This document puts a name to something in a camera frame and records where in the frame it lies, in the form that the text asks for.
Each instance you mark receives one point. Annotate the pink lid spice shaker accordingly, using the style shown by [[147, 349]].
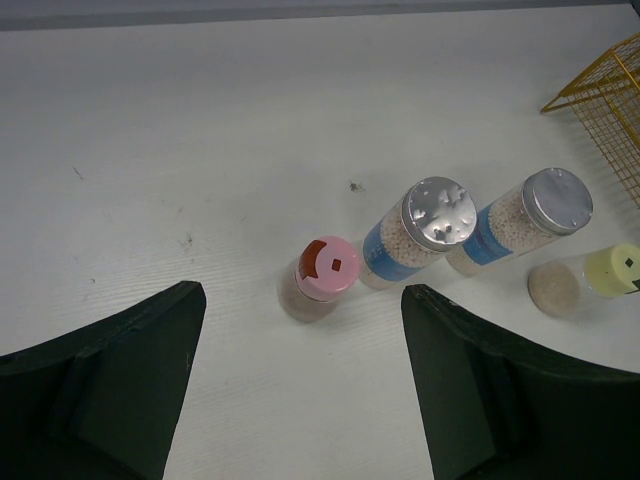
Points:
[[312, 283]]

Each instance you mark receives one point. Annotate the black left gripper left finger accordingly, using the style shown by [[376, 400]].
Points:
[[103, 401]]

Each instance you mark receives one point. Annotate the silver lid jar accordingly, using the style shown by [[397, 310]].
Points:
[[549, 205], [432, 218]]

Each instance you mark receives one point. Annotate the silver lid jar left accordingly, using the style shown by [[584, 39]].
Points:
[[432, 218]]

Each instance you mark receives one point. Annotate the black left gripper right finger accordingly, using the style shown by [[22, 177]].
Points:
[[495, 405]]

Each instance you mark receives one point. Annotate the gold wire basket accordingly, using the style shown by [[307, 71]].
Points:
[[605, 99]]

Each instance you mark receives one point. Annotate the silver lid jar right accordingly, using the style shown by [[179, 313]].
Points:
[[549, 205]]

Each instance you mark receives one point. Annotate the yellow lid spice shaker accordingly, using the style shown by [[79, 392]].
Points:
[[564, 287]]

